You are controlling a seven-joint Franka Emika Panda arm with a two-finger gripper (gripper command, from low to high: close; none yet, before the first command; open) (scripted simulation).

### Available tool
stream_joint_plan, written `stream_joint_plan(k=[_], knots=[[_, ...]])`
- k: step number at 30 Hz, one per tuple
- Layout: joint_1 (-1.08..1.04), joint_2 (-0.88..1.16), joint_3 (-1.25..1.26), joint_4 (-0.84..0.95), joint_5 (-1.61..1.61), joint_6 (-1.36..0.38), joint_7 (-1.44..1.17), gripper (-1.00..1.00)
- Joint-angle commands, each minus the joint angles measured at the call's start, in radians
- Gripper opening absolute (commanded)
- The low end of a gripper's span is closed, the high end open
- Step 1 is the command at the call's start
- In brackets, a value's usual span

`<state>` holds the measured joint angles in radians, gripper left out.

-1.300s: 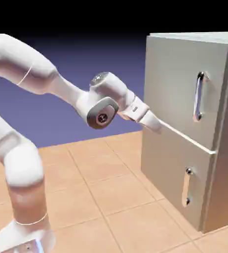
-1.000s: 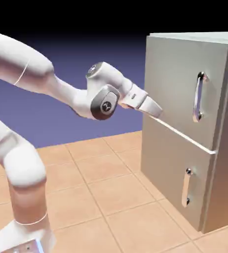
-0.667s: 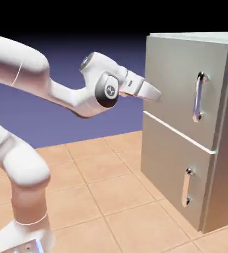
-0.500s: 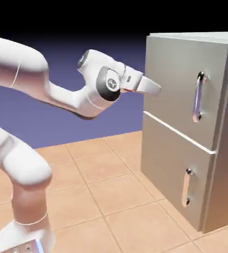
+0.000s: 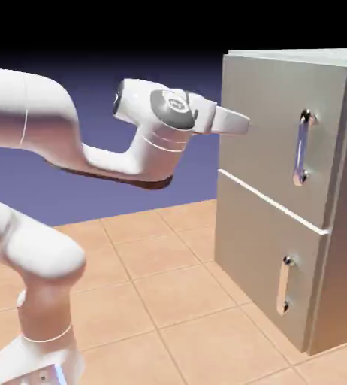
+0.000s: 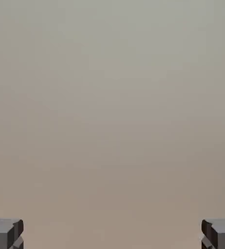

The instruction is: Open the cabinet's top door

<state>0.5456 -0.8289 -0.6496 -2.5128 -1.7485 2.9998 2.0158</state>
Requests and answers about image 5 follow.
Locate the grey metal cabinet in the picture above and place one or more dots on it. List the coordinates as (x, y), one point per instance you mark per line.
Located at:
(346, 210)

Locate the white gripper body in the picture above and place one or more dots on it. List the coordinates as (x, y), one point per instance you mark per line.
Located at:
(232, 121)

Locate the large grey cabinet door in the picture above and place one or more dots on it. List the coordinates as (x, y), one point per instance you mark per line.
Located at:
(266, 126)

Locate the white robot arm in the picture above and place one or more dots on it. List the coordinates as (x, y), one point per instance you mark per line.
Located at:
(50, 120)

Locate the small grey cabinet door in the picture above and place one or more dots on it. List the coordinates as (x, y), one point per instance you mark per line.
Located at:
(251, 240)

